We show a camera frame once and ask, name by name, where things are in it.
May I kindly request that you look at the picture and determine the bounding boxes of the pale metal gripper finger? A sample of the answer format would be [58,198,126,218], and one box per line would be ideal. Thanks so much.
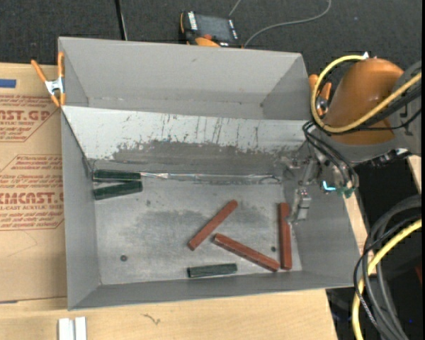
[296,196,312,223]
[285,188,304,224]

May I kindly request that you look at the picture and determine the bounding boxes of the red-brown flat block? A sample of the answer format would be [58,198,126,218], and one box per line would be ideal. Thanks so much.
[187,199,239,251]
[277,202,293,271]
[212,232,281,273]

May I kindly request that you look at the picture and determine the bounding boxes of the dark green flat block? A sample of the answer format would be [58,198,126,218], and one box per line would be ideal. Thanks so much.
[186,263,239,279]
[92,169,142,183]
[92,181,144,201]

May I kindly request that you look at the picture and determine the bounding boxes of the grey metal bin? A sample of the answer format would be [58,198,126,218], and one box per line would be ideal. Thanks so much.
[57,36,363,312]

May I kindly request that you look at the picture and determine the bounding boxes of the brown cardboard board, red print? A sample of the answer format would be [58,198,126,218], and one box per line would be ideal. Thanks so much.
[0,61,69,306]

